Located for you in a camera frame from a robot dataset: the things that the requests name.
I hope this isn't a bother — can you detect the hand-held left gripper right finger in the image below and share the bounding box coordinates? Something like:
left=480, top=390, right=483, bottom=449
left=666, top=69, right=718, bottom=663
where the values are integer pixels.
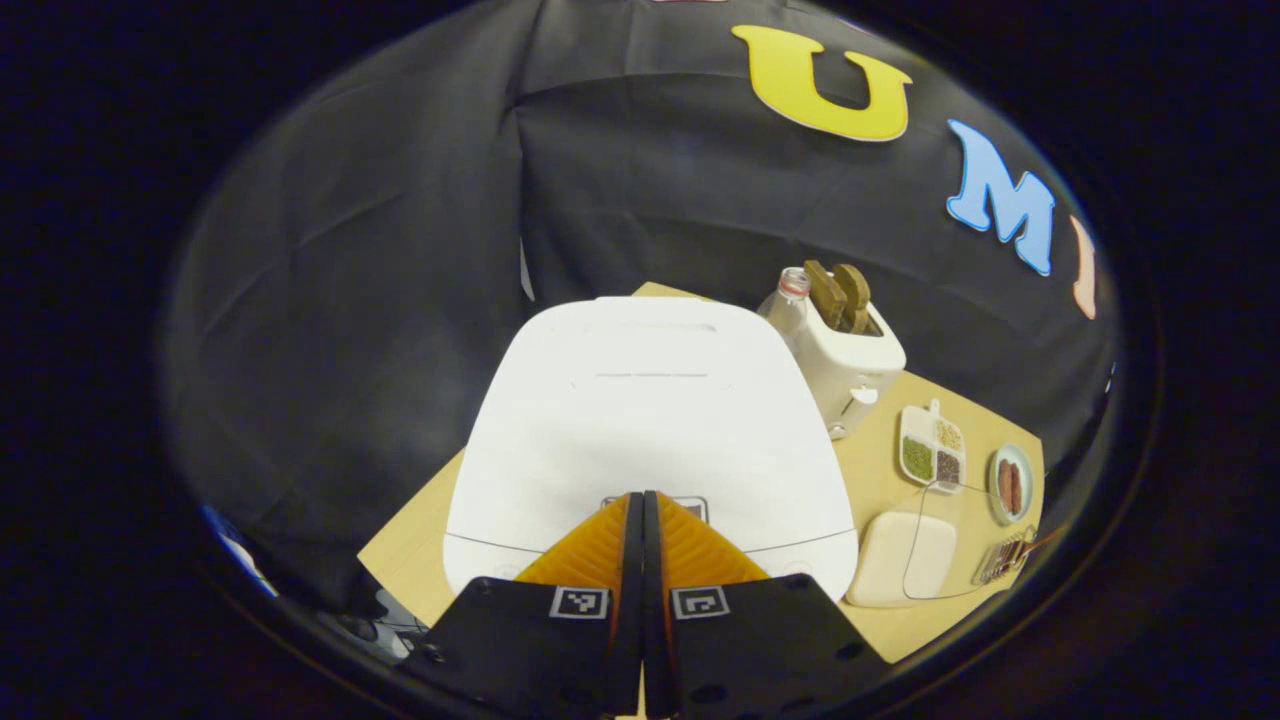
left=642, top=490, right=891, bottom=720

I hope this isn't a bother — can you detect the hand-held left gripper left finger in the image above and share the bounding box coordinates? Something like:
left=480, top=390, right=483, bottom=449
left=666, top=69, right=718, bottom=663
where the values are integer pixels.
left=400, top=490, right=643, bottom=720

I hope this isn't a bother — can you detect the white rice cooker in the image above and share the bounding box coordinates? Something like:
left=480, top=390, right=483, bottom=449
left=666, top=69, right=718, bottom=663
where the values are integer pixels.
left=443, top=296, right=859, bottom=601

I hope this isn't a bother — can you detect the metal wire chopstick holder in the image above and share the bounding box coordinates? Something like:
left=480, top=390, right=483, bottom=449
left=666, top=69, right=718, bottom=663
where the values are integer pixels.
left=972, top=527, right=1041, bottom=588

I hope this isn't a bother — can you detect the white divided grain dish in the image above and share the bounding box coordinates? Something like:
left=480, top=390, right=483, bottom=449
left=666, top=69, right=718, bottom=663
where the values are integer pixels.
left=898, top=400, right=967, bottom=493

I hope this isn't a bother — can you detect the white toaster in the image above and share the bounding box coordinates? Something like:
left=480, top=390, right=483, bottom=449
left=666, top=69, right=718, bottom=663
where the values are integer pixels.
left=790, top=300, right=907, bottom=441

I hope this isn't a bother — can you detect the clear plastic water bottle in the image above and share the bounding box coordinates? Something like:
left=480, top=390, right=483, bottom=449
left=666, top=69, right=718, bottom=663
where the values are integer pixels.
left=757, top=267, right=813, bottom=346

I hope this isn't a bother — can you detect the brown toast slice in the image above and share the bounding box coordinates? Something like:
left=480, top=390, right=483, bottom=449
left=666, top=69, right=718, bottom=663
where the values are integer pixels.
left=803, top=260, right=849, bottom=333
left=833, top=263, right=873, bottom=336

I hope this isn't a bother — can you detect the blue and white cloth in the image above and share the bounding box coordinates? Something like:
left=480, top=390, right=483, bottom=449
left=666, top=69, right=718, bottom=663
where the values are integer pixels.
left=200, top=505, right=281, bottom=599

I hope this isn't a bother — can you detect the pale green plate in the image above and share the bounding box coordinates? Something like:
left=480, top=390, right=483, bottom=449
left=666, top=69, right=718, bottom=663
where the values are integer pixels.
left=987, top=443, right=1035, bottom=526

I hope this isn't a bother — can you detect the black backdrop cloth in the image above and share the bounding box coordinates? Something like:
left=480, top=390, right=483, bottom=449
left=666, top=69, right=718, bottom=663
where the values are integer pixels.
left=165, top=0, right=1116, bottom=641

